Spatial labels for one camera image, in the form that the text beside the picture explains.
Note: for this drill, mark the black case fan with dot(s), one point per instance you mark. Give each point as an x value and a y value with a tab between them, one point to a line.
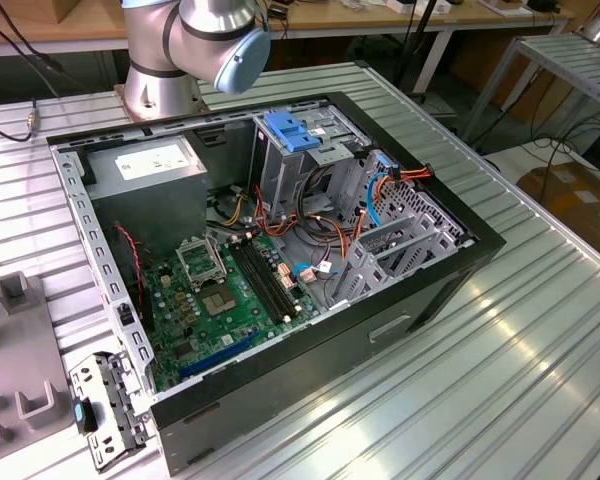
130	270

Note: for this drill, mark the black latch with blue tab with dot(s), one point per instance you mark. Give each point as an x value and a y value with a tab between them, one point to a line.
82	417

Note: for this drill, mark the black tripod stand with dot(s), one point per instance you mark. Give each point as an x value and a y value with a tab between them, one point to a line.
420	35

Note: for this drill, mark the blue plastic cage latch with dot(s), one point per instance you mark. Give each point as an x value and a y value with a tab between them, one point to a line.
292	135

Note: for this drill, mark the long wooden desk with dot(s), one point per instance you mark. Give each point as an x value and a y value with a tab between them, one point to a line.
330	22

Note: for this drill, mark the blue expansion slot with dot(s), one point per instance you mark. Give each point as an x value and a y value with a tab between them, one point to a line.
215	357

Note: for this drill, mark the green motherboard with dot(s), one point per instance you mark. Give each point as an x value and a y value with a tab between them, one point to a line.
215	335

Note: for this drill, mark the grey metal drive cage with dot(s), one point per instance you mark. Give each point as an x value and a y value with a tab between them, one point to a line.
280	170

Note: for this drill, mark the CPU socket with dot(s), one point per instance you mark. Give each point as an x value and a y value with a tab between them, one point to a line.
219	301

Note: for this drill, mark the metal card retention bracket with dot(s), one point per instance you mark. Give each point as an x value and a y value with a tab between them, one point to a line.
115	400

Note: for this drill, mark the perforated metal disk bay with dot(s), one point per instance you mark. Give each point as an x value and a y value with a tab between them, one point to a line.
360	255

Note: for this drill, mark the grey parts rack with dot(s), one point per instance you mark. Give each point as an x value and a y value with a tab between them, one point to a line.
20	350

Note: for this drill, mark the large cardboard box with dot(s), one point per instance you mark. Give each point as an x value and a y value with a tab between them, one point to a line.
575	200

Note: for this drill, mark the black PC case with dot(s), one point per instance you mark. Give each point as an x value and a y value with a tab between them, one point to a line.
290	380

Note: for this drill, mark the grey power supply unit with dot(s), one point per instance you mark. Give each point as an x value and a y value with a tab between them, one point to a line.
150	210

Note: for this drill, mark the small cardboard box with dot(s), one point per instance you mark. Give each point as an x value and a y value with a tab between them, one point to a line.
67	10

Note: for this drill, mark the black RAM slot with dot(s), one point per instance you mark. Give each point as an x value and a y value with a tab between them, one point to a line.
275	273
264	278
269	276
258	280

